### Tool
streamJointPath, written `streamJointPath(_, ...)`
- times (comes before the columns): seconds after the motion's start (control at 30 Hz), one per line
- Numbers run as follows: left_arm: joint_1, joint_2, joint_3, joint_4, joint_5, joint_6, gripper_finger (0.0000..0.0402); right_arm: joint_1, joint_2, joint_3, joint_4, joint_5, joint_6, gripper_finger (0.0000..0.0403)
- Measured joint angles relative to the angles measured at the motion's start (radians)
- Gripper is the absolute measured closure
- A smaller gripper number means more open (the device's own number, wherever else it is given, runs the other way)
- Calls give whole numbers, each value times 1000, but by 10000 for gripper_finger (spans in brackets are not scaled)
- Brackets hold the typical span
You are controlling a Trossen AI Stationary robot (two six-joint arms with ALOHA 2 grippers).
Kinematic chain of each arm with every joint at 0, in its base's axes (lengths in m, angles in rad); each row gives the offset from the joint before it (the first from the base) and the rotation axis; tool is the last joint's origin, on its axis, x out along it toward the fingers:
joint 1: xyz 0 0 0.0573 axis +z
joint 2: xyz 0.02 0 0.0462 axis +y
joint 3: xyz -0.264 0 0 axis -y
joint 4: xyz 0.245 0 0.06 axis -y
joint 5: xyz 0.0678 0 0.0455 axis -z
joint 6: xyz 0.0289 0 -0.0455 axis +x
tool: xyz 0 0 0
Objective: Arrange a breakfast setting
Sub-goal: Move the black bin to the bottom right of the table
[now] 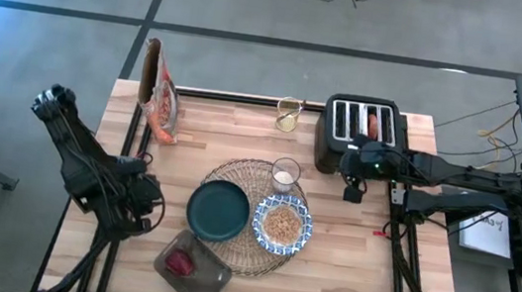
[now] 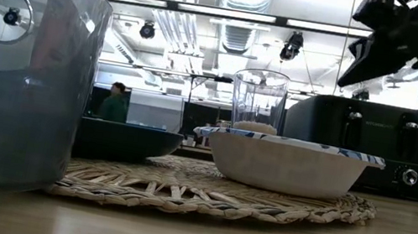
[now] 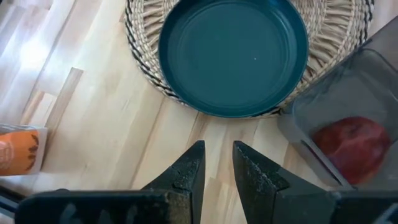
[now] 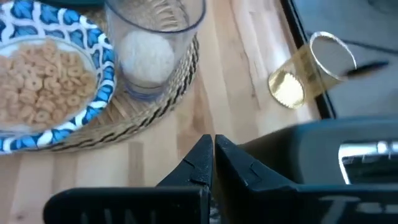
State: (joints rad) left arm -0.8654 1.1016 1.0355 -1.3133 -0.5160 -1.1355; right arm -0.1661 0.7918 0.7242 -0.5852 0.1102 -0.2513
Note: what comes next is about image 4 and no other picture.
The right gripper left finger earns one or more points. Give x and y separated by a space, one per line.
192 174

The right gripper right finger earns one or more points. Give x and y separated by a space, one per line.
236 186

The round woven placemat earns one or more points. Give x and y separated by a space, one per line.
140 121

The clear glass with white filling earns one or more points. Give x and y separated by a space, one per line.
146 56

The blue patterned paper bowl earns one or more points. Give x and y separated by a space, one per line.
93 40

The dark teal plate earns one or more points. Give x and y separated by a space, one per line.
74 2

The black four-slot toaster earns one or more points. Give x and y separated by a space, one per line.
311 146

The cereal rings heap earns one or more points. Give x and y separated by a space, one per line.
43 87

